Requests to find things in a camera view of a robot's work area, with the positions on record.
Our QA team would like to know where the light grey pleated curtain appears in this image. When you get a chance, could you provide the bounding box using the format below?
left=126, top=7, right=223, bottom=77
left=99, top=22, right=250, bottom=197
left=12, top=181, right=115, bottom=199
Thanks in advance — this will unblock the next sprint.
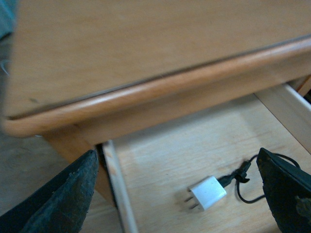
left=0, top=0, right=18, bottom=38

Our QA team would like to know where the wooden nightstand cabinet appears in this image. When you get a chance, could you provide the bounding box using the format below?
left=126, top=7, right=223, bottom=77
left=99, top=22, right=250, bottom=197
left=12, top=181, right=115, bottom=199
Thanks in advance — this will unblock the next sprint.
left=2, top=0, right=311, bottom=207

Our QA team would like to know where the white charger plug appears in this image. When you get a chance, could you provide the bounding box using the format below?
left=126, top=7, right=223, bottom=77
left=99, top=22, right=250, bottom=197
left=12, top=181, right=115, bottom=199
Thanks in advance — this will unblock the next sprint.
left=180, top=176, right=227, bottom=212

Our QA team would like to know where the wooden drawer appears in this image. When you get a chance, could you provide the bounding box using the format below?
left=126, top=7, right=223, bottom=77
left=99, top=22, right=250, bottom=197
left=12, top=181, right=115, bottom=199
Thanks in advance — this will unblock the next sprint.
left=103, top=84, right=311, bottom=233

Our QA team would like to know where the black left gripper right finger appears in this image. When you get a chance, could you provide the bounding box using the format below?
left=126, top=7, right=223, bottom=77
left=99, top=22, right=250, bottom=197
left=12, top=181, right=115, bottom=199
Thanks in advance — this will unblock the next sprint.
left=257, top=148, right=311, bottom=233

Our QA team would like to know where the black charger cable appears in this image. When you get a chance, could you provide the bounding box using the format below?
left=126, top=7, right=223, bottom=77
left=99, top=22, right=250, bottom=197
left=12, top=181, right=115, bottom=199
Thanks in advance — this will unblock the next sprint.
left=218, top=154, right=301, bottom=204

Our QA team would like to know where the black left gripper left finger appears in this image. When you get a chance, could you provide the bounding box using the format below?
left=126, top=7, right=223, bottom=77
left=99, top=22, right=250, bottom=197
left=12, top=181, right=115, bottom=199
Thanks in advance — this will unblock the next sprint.
left=0, top=150, right=99, bottom=233

